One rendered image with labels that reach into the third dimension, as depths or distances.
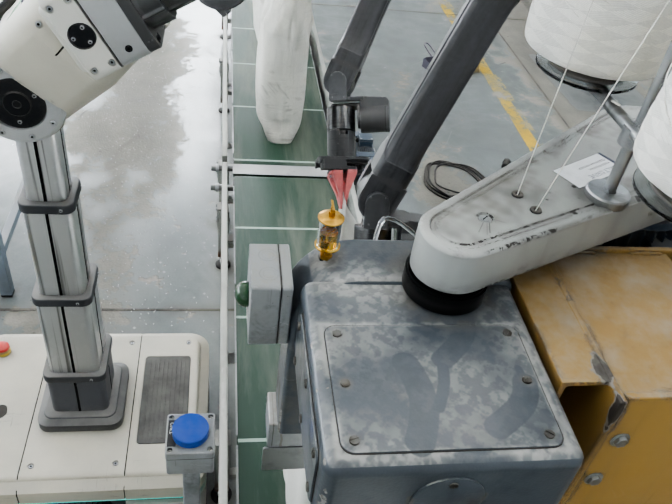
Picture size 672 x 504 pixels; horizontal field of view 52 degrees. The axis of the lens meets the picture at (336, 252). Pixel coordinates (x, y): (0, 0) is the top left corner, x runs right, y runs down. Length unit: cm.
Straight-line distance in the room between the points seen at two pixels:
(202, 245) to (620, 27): 227
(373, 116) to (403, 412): 84
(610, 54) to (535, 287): 26
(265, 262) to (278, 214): 166
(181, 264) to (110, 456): 107
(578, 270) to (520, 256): 13
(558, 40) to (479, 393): 39
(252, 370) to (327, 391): 127
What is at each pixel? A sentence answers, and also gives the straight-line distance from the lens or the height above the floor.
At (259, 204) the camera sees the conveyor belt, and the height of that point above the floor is 38.
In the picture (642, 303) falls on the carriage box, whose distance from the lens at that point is 84.
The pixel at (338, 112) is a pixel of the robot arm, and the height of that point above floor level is 117.
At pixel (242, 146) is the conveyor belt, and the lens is 276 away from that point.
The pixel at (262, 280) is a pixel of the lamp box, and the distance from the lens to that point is 73.
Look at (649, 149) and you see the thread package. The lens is 64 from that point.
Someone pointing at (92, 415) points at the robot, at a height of 30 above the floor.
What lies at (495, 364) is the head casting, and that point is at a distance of 69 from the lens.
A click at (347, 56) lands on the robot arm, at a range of 138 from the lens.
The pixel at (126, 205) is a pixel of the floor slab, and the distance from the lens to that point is 308.
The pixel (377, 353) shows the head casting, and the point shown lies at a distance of 67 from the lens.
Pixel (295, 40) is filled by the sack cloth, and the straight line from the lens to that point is 261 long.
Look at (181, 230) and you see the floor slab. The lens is 293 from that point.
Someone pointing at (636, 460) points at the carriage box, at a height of 123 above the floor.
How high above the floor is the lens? 182
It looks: 39 degrees down
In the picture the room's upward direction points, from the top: 9 degrees clockwise
